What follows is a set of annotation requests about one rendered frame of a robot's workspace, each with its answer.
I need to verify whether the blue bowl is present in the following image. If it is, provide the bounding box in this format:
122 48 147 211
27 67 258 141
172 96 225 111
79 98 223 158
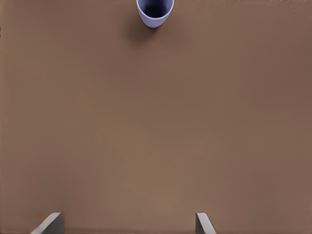
136 0 175 28

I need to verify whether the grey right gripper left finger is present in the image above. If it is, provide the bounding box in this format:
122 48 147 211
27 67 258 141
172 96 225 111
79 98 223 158
31 212 65 234

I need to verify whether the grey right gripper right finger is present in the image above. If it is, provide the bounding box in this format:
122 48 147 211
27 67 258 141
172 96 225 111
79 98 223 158
195 212 217 234

